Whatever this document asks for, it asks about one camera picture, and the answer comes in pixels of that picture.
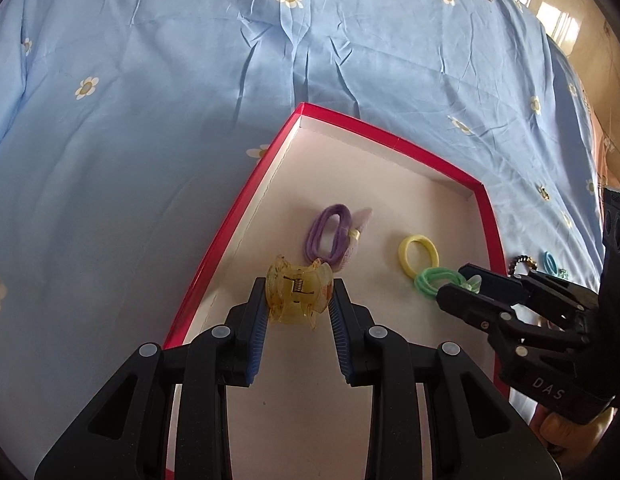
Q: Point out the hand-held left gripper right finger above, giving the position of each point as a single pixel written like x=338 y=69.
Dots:
x=340 y=335

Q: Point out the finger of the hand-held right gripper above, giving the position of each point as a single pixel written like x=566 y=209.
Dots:
x=499 y=280
x=469 y=305

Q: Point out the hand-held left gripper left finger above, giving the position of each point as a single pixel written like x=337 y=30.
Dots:
x=257 y=330

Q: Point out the yellow translucent hair claw clip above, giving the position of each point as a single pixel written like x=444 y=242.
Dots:
x=295 y=305

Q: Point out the red shallow cardboard box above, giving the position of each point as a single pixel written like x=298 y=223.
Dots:
x=370 y=185

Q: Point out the person's right hand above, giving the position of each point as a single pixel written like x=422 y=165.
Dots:
x=557 y=432

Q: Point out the small green trinket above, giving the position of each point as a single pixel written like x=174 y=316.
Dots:
x=563 y=274

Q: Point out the blue flowered blanket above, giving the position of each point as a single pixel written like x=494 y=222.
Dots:
x=140 y=110

